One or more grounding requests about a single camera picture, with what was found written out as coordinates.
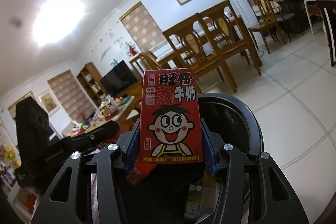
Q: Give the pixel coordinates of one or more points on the wooden bookshelf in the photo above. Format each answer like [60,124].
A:
[89,77]

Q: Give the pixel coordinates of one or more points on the red milk carton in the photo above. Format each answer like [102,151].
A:
[169,130]

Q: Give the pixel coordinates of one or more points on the dark round trash bin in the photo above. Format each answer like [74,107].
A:
[235,123]

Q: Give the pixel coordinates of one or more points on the tall wooden plant stand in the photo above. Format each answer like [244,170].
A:
[144,61]

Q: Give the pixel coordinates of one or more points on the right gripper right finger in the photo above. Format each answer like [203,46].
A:
[252,184]

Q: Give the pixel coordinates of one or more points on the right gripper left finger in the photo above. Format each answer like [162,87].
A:
[68,198]

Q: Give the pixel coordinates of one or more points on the wooden dining chair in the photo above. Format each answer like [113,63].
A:
[228,36]
[188,46]

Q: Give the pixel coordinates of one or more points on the black television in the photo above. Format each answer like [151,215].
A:
[118,79]

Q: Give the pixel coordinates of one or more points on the wooden coffee table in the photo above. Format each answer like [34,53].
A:
[126,112]

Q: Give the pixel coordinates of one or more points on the framed sunflower picture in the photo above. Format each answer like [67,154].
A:
[49,102]

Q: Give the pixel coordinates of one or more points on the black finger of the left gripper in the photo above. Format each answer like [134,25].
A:
[96,136]

